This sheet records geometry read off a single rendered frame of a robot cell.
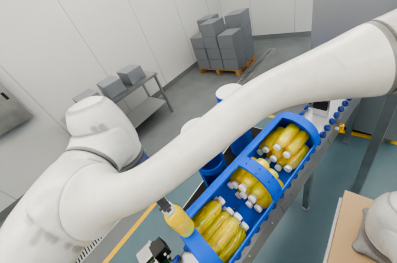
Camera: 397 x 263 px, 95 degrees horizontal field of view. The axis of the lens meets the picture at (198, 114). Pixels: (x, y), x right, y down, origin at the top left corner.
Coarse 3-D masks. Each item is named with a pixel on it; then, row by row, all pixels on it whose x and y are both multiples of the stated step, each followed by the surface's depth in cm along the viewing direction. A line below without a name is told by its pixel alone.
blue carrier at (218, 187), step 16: (288, 112) 108; (272, 128) 103; (304, 128) 99; (256, 144) 97; (240, 160) 93; (304, 160) 96; (224, 176) 89; (256, 176) 84; (272, 176) 85; (288, 176) 102; (208, 192) 86; (224, 192) 104; (272, 192) 83; (192, 208) 83; (240, 208) 101; (256, 224) 80; (192, 240) 71; (208, 256) 68
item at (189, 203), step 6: (252, 132) 250; (258, 132) 246; (228, 150) 238; (228, 156) 231; (234, 156) 228; (228, 162) 224; (198, 186) 211; (204, 186) 208; (198, 192) 205; (192, 198) 202; (186, 204) 198
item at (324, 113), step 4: (328, 100) 126; (316, 104) 132; (320, 104) 130; (324, 104) 128; (328, 104) 127; (316, 108) 134; (320, 108) 132; (324, 108) 129; (328, 108) 130; (316, 112) 138; (320, 112) 136; (324, 112) 133; (324, 116) 135
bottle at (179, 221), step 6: (174, 204) 64; (180, 210) 63; (174, 216) 61; (180, 216) 62; (186, 216) 66; (168, 222) 61; (174, 222) 61; (180, 222) 62; (186, 222) 65; (192, 222) 70; (174, 228) 63; (180, 228) 64; (186, 228) 66; (192, 228) 69; (180, 234) 68; (186, 234) 68
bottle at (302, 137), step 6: (300, 132) 106; (306, 132) 105; (294, 138) 105; (300, 138) 103; (306, 138) 104; (288, 144) 103; (294, 144) 102; (300, 144) 102; (288, 150) 101; (294, 150) 101
